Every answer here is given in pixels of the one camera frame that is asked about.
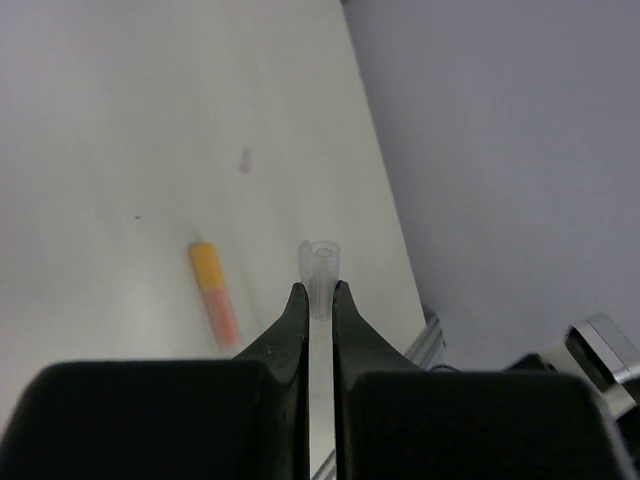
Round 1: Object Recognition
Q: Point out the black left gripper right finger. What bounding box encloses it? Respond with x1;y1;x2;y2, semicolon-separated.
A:
332;282;635;479

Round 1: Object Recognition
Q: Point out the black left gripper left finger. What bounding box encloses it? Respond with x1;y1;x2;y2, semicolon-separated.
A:
1;284;310;479

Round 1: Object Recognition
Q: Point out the orange marker pen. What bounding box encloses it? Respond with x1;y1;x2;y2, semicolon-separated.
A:
203;287;241;350

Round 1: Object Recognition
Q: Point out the clear pen cap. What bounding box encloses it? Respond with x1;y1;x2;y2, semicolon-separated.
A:
298;241;340;321

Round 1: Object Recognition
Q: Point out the small pink pen cap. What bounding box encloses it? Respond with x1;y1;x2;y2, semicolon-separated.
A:
239;147;252;174

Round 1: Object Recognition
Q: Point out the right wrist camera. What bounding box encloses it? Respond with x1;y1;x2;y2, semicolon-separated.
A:
539;313;639;417

